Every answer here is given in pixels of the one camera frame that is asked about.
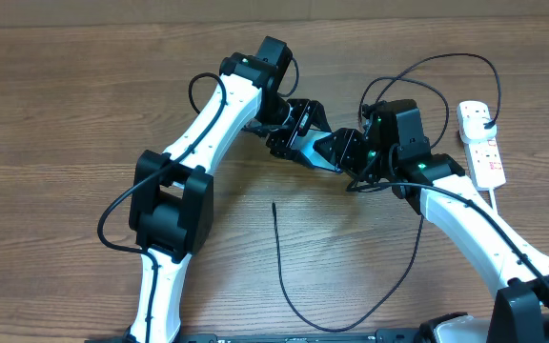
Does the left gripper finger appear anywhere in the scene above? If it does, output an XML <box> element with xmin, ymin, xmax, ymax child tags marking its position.
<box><xmin>288</xmin><ymin>150</ymin><xmax>315</xmax><ymax>169</ymax></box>
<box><xmin>308</xmin><ymin>101</ymin><xmax>332</xmax><ymax>132</ymax></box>

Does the smartphone with blue screen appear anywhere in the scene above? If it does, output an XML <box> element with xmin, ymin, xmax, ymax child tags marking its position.
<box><xmin>295</xmin><ymin>129</ymin><xmax>342</xmax><ymax>173</ymax></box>

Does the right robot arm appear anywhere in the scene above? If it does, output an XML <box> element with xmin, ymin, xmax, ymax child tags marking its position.
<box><xmin>313</xmin><ymin>99</ymin><xmax>549</xmax><ymax>342</ymax></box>

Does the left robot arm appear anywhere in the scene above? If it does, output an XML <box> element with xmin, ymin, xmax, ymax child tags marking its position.
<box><xmin>123</xmin><ymin>36</ymin><xmax>335</xmax><ymax>342</ymax></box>

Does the white charger plug adapter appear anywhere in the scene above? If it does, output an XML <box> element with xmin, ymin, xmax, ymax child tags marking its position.
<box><xmin>459</xmin><ymin>116</ymin><xmax>498</xmax><ymax>144</ymax></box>

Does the white power strip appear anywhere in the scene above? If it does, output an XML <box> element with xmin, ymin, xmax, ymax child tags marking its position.
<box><xmin>456</xmin><ymin>99</ymin><xmax>507</xmax><ymax>192</ymax></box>

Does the black charging cable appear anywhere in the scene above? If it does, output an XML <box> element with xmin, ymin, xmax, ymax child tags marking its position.
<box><xmin>271</xmin><ymin>52</ymin><xmax>502</xmax><ymax>333</ymax></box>

